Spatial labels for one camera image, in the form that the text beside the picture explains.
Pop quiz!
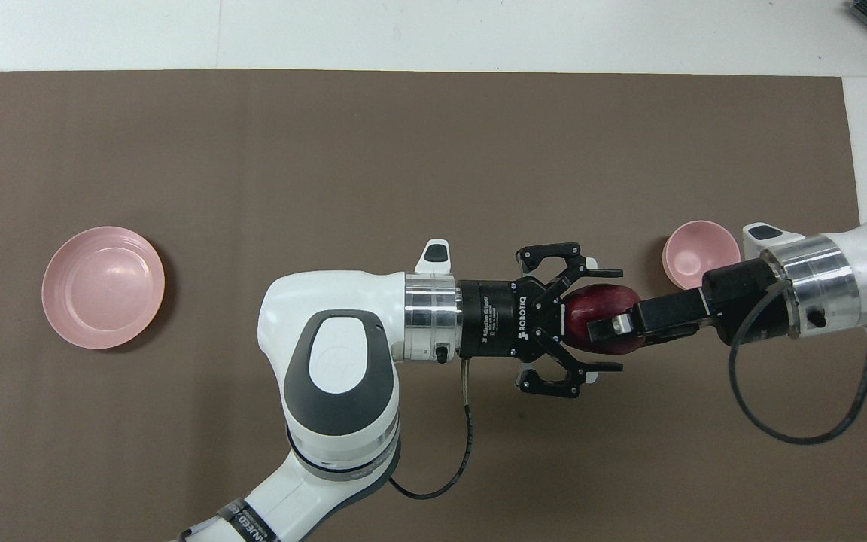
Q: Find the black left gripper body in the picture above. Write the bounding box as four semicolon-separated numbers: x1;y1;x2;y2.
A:
456;277;566;361

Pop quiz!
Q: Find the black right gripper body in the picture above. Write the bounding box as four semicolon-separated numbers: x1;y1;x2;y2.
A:
701;258;789;347

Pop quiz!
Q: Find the dark red apple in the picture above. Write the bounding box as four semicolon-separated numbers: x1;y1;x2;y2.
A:
563;284;646;355

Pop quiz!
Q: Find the pink bowl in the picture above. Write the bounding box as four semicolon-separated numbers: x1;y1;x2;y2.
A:
662;220;741;291

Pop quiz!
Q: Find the pink plate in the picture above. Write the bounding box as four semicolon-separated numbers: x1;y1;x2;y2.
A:
41;226;166;351

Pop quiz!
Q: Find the brown table mat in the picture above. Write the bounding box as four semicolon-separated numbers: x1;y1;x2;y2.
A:
0;69;867;542

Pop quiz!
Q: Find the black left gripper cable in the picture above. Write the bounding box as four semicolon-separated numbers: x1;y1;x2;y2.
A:
388;358;476;499

